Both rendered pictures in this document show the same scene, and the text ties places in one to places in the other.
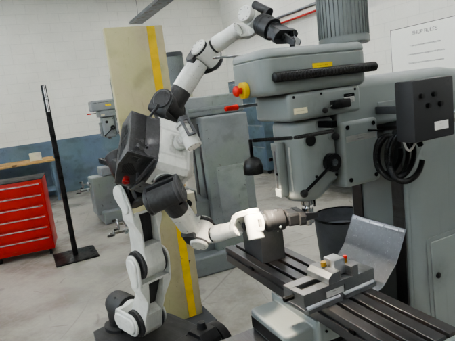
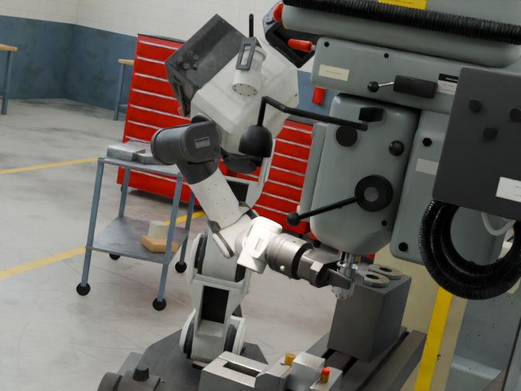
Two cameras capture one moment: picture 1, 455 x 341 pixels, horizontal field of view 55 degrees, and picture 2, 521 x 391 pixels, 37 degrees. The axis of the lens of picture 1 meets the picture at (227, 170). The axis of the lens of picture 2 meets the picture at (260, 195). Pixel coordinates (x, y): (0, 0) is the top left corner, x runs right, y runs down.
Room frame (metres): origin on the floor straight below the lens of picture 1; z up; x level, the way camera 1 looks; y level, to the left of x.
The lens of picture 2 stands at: (0.43, -1.34, 1.73)
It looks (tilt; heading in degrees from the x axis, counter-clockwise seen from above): 12 degrees down; 47
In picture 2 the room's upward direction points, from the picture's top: 11 degrees clockwise
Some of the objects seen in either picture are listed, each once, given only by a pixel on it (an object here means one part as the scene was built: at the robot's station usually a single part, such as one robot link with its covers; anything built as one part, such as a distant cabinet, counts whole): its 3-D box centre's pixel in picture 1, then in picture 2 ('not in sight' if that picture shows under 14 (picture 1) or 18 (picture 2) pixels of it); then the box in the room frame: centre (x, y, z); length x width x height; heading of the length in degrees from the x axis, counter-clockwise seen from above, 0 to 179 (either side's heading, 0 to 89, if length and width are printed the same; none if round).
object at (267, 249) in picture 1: (262, 234); (370, 309); (2.04, -0.13, 1.06); 0.22 x 0.12 x 0.20; 20
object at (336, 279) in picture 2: (311, 216); (336, 280); (1.67, -0.31, 1.24); 0.06 x 0.02 x 0.03; 102
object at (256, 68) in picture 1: (298, 70); (409, 9); (1.70, -0.32, 1.81); 0.47 x 0.26 x 0.16; 115
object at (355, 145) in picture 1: (341, 149); (460, 196); (1.78, -0.48, 1.47); 0.24 x 0.19 x 0.26; 25
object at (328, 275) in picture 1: (323, 273); (279, 371); (1.54, -0.31, 1.05); 0.12 x 0.06 x 0.04; 28
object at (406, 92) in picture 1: (426, 108); (513, 146); (1.52, -0.72, 1.62); 0.20 x 0.09 x 0.21; 115
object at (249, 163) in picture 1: (252, 165); (257, 139); (1.56, -0.09, 1.49); 0.07 x 0.07 x 0.06
